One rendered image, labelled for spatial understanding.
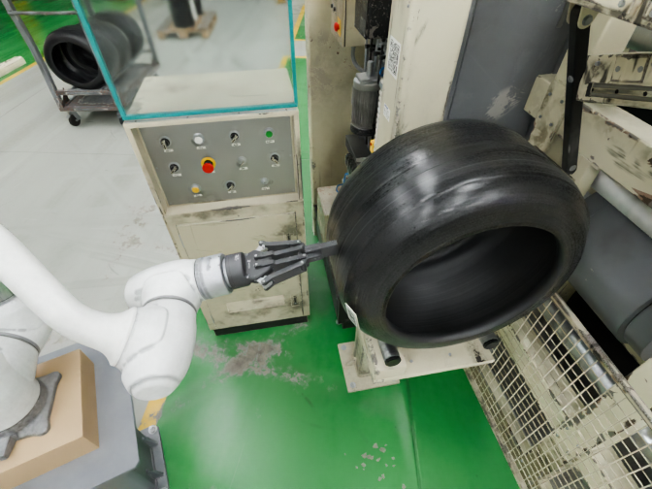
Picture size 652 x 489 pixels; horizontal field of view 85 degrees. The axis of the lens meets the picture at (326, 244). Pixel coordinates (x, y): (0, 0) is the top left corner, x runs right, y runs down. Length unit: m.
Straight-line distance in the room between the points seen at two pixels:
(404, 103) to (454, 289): 0.56
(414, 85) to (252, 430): 1.59
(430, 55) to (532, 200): 0.39
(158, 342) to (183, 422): 1.35
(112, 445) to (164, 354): 0.69
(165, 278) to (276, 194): 0.81
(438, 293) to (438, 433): 0.94
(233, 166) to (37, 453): 1.01
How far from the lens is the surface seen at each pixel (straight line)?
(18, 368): 1.24
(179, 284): 0.76
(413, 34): 0.87
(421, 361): 1.14
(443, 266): 1.18
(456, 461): 1.93
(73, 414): 1.31
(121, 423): 1.35
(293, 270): 0.74
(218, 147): 1.37
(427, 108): 0.95
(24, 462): 1.32
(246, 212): 1.47
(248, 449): 1.89
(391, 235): 0.66
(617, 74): 0.98
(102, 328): 0.70
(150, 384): 0.67
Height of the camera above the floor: 1.79
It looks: 45 degrees down
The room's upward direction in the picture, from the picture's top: straight up
